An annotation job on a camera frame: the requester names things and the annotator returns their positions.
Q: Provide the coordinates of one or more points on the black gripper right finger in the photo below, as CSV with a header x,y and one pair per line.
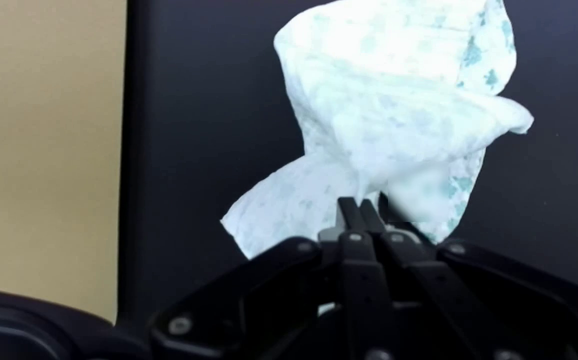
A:
x,y
448,301

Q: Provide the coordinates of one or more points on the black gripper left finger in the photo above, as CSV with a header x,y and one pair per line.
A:
x,y
359,287

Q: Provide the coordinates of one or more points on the white patterned cloth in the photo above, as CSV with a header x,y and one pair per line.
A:
x,y
380,101

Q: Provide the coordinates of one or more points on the tan cardboard sheet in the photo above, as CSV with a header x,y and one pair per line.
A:
x,y
35,132

